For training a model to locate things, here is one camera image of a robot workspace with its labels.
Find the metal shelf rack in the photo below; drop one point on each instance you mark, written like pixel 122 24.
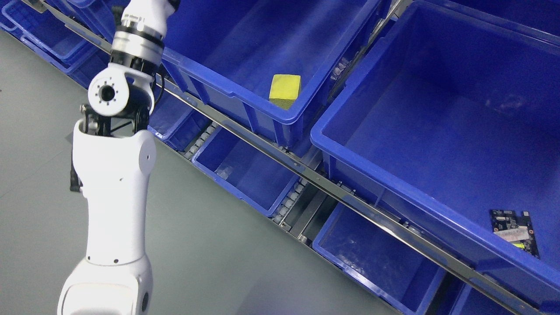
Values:
pixel 415 241

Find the blue bin lower middle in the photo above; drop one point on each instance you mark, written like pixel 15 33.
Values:
pixel 244 171

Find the large blue bin right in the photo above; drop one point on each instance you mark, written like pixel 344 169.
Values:
pixel 453 113

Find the blue bin upper left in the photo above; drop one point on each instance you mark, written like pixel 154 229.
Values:
pixel 50 39

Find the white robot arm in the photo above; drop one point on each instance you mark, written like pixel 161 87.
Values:
pixel 113 155

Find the blue bin lower right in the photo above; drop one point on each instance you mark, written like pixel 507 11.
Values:
pixel 379 262

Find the yellow foam block with notch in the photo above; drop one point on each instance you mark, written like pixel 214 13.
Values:
pixel 285 90

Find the blue plastic bin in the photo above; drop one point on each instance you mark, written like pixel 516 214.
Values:
pixel 226 52

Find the green circuit board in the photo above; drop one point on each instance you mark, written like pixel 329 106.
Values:
pixel 516 229

